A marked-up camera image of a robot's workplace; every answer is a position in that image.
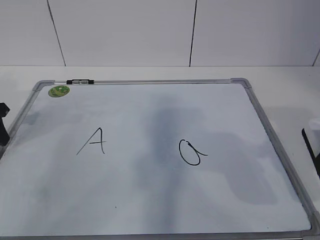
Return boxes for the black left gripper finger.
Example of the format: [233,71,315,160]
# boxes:
[0,102,10,146]

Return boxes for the white board eraser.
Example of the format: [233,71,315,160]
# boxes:
[301,125,320,177]

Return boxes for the round green sticker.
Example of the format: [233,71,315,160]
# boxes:
[48,85,70,98]

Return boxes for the black hanging clip on frame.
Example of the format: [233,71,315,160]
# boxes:
[66,79,95,85]

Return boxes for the white board with grey frame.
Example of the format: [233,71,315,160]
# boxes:
[0,78,320,240]

